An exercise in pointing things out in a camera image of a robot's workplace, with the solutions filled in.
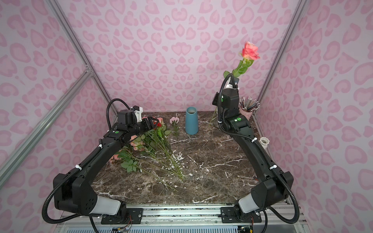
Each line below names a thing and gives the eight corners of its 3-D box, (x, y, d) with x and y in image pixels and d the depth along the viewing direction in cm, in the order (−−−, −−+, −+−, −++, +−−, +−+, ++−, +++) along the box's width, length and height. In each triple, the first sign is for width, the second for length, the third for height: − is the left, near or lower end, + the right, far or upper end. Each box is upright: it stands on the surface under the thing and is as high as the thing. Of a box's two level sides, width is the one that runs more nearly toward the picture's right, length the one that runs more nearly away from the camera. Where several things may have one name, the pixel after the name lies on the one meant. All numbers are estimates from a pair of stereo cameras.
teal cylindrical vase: (186, 135, 108) (185, 116, 91) (187, 126, 113) (186, 106, 97) (197, 135, 108) (197, 116, 91) (196, 126, 113) (197, 106, 97)
